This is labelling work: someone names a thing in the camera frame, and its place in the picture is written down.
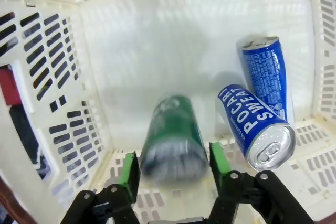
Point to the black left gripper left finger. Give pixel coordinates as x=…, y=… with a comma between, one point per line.
x=128, y=179

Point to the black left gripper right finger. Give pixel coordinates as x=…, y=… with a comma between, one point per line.
x=220, y=163

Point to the blue Pocari Sweat can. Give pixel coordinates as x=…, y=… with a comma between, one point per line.
x=262, y=77
x=249, y=119

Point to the green drink can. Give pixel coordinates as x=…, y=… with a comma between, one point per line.
x=170, y=129

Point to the white basket with brown rim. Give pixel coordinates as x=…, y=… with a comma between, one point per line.
x=157, y=37

